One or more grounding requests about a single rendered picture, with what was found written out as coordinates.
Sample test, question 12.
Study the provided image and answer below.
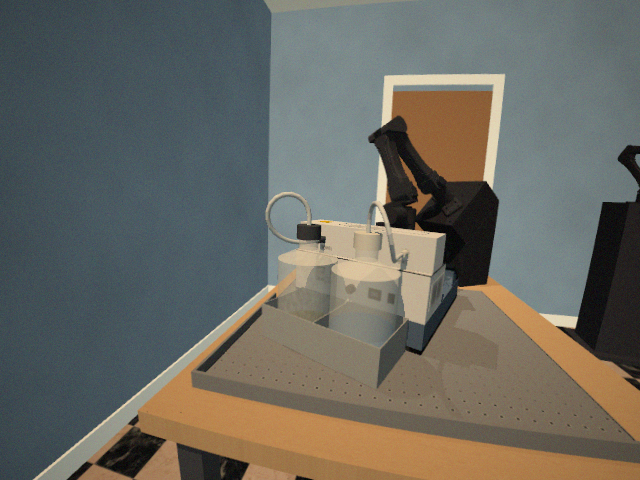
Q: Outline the clear plastic bottle with black cap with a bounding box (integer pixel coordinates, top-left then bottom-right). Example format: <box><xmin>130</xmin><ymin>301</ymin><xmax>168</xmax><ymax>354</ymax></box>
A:
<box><xmin>278</xmin><ymin>224</ymin><xmax>338</xmax><ymax>322</ymax></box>

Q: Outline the clear plastic bottle with beige cap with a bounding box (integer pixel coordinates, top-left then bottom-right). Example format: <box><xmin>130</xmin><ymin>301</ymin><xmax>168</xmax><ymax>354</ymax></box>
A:
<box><xmin>328</xmin><ymin>231</ymin><xmax>401</xmax><ymax>348</ymax></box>

